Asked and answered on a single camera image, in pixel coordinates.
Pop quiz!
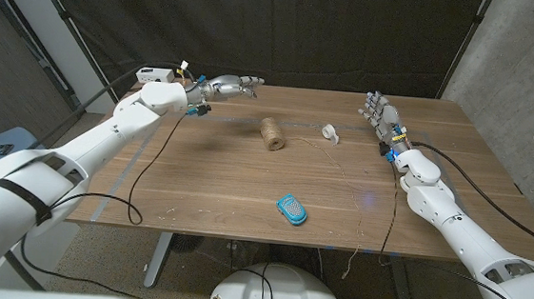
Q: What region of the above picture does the white table leg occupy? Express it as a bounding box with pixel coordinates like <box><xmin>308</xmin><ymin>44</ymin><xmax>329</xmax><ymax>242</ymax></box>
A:
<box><xmin>143</xmin><ymin>230</ymin><xmax>175</xmax><ymax>289</ymax></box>

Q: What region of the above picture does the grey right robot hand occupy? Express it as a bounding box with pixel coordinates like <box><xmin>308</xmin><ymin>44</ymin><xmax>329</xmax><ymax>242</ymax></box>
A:
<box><xmin>354</xmin><ymin>89</ymin><xmax>416</xmax><ymax>155</ymax></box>

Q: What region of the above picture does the black backdrop curtain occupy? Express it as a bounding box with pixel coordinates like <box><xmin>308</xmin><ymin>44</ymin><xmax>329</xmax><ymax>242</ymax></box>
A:
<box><xmin>23</xmin><ymin>0</ymin><xmax>488</xmax><ymax>127</ymax></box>

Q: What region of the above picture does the dark grey wall rail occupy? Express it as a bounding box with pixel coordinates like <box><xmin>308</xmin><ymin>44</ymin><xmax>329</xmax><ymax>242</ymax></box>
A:
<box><xmin>0</xmin><ymin>0</ymin><xmax>91</xmax><ymax>115</ymax></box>

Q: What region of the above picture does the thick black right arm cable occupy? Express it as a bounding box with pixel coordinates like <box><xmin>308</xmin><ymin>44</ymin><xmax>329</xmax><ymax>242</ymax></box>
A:
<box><xmin>403</xmin><ymin>140</ymin><xmax>534</xmax><ymax>249</ymax></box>

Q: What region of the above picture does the brown twine spool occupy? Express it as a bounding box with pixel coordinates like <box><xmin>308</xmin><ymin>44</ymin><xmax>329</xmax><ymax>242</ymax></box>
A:
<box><xmin>257</xmin><ymin>115</ymin><xmax>288</xmax><ymax>153</ymax></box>

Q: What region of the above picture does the black ribbed disc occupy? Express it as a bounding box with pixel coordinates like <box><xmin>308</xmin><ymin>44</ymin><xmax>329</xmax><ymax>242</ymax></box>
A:
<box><xmin>168</xmin><ymin>231</ymin><xmax>207</xmax><ymax>256</ymax></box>

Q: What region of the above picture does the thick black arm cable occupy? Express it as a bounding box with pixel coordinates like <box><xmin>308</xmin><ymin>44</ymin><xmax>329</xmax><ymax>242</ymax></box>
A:
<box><xmin>403</xmin><ymin>140</ymin><xmax>534</xmax><ymax>249</ymax></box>
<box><xmin>0</xmin><ymin>50</ymin><xmax>193</xmax><ymax>299</ymax></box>

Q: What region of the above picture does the black backdrop frame pole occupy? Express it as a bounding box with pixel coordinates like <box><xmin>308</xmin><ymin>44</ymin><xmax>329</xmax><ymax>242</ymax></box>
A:
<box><xmin>435</xmin><ymin>0</ymin><xmax>495</xmax><ymax>104</ymax></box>
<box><xmin>12</xmin><ymin>0</ymin><xmax>128</xmax><ymax>105</ymax></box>

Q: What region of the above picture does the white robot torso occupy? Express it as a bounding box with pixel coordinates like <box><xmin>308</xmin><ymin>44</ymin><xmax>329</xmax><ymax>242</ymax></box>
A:
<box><xmin>207</xmin><ymin>258</ymin><xmax>348</xmax><ymax>299</ymax></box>

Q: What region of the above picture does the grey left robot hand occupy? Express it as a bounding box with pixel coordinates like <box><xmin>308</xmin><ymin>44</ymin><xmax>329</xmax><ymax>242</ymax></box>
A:
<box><xmin>185</xmin><ymin>70</ymin><xmax>266</xmax><ymax>112</ymax></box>

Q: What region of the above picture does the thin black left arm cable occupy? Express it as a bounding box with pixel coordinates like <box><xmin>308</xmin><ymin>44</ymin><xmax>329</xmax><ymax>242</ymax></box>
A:
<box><xmin>15</xmin><ymin>97</ymin><xmax>199</xmax><ymax>299</ymax></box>

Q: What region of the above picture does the brown twine strand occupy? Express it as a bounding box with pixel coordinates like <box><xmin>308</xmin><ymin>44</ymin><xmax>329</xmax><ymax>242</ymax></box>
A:
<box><xmin>273</xmin><ymin>135</ymin><xmax>371</xmax><ymax>281</ymax></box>

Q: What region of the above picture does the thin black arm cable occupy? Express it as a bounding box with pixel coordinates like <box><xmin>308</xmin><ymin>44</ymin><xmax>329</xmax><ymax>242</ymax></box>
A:
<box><xmin>15</xmin><ymin>97</ymin><xmax>199</xmax><ymax>299</ymax></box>
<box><xmin>374</xmin><ymin>159</ymin><xmax>534</xmax><ymax>299</ymax></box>

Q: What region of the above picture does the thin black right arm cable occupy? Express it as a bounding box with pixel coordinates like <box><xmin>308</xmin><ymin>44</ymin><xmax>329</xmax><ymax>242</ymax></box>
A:
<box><xmin>374</xmin><ymin>159</ymin><xmax>534</xmax><ymax>299</ymax></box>

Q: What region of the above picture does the blue oval scrubber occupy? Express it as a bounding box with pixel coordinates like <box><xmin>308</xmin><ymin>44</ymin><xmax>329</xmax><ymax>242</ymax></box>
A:
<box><xmin>273</xmin><ymin>192</ymin><xmax>310</xmax><ymax>228</ymax></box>

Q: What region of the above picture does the white tape roll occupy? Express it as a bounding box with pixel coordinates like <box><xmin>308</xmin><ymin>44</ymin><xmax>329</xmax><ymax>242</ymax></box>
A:
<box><xmin>320</xmin><ymin>122</ymin><xmax>342</xmax><ymax>147</ymax></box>

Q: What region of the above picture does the black torso cable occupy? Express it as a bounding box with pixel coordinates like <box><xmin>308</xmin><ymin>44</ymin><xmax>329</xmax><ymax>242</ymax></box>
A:
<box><xmin>234</xmin><ymin>260</ymin><xmax>279</xmax><ymax>299</ymax></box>

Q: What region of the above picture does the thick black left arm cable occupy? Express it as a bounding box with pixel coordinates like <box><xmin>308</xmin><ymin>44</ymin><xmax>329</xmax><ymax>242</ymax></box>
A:
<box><xmin>0</xmin><ymin>50</ymin><xmax>193</xmax><ymax>299</ymax></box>

